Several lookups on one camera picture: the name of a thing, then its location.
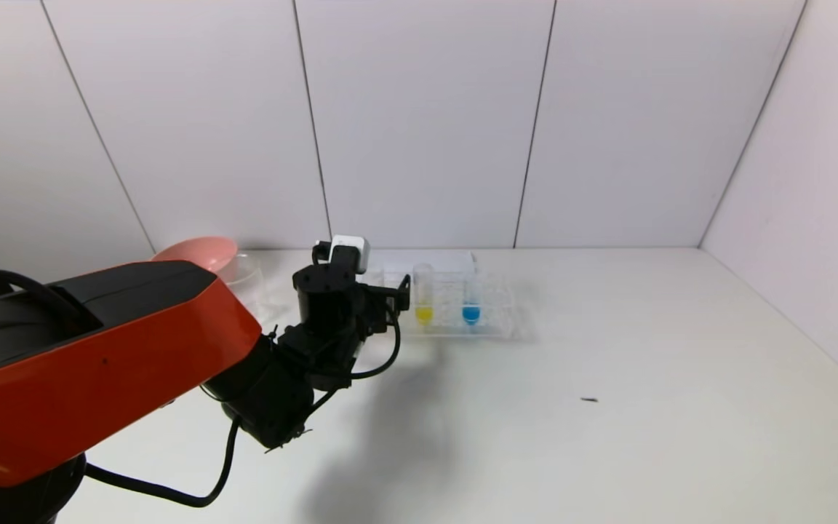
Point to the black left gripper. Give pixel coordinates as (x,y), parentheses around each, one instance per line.
(328,306)

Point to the orange and black left arm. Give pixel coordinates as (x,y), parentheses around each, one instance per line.
(84,364)

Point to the test tube with yellow pigment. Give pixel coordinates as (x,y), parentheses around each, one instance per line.
(424,314)

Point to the test tube with blue pigment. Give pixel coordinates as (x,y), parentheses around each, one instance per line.
(471,313)

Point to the clear acrylic test tube rack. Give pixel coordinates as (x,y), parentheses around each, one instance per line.
(477,326)

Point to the clear glass beaker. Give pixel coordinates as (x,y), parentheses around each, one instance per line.
(252,287)

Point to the white paper sheet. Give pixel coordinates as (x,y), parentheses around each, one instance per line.
(433,258)

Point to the pink plastic bowl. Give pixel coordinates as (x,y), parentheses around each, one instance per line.
(208,251)

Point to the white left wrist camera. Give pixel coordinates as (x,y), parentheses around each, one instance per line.
(353,247)

